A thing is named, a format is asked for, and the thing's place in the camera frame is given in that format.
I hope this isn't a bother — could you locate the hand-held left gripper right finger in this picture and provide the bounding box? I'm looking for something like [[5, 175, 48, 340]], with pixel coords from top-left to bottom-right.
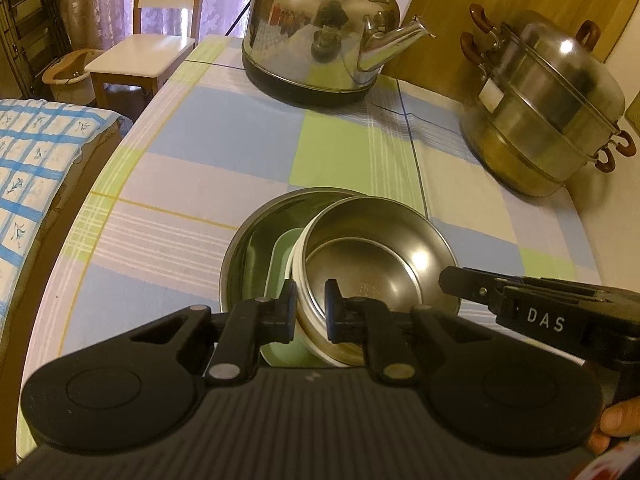
[[324, 279, 496, 386]]

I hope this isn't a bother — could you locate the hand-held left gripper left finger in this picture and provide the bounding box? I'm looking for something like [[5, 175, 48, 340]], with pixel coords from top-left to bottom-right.
[[129, 279, 298, 387]]

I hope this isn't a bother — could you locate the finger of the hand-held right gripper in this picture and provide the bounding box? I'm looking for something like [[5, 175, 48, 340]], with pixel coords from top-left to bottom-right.
[[439, 266, 523, 313]]

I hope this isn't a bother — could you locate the green square plate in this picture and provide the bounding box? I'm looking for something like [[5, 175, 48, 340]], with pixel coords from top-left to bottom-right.
[[260, 227, 331, 368]]

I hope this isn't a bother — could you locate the cream plastic bowl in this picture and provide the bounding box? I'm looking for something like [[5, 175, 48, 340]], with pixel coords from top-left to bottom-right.
[[291, 220, 366, 368]]

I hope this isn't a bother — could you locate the large shallow steel plate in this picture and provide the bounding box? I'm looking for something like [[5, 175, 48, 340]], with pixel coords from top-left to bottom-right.
[[219, 186, 362, 320]]

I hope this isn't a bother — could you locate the stainless steel bowl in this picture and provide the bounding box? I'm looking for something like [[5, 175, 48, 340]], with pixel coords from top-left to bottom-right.
[[300, 195, 462, 361]]

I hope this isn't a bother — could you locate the person's right hand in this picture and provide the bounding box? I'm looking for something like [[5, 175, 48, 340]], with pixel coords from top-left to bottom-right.
[[587, 394, 640, 457]]

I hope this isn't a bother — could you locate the red patterned cloth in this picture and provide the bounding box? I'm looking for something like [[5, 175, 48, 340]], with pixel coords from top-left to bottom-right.
[[575, 437, 640, 480]]

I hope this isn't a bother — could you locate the plaid pastel tablecloth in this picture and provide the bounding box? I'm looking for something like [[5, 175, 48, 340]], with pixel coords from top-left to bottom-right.
[[15, 35, 603, 461]]

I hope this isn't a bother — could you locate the stainless steel steamer pot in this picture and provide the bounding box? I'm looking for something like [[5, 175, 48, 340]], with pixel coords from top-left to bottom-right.
[[460, 4, 638, 197]]

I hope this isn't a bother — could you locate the stainless steel kettle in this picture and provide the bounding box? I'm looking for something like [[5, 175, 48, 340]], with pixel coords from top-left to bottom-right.
[[241, 0, 437, 108]]

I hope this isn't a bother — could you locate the blue checked blanket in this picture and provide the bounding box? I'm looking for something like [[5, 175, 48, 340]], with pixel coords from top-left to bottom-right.
[[0, 97, 126, 321]]

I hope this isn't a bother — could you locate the wooden chair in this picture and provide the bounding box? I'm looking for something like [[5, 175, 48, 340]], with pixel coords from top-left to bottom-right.
[[84, 0, 211, 108]]

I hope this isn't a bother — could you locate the purple patterned curtain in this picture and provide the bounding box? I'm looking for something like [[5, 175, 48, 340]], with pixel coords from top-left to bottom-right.
[[50, 0, 281, 56]]

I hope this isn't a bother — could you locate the black folding rack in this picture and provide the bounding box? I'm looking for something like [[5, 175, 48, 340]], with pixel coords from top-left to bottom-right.
[[0, 0, 71, 96]]

